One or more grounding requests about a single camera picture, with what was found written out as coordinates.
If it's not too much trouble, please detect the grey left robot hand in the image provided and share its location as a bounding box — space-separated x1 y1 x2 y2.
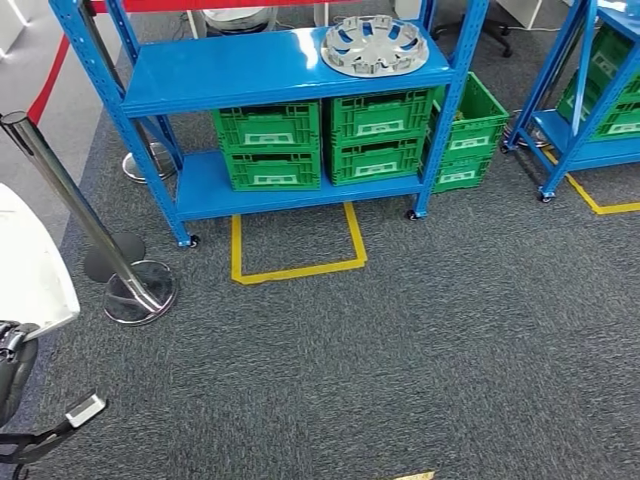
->
0 321 40 429

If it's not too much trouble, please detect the white curved plastic part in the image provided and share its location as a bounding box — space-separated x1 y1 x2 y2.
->
0 183 81 342

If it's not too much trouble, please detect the blue metal shelf rack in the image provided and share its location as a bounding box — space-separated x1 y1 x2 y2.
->
502 0 640 203
48 0 491 250

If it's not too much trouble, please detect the silver wheel hubcap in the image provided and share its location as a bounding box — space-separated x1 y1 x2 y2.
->
319 14 430 79

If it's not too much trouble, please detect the black office chair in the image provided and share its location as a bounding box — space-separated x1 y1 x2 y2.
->
430 16 513 59

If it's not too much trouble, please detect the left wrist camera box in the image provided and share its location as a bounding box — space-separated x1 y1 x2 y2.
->
65 394 107 430

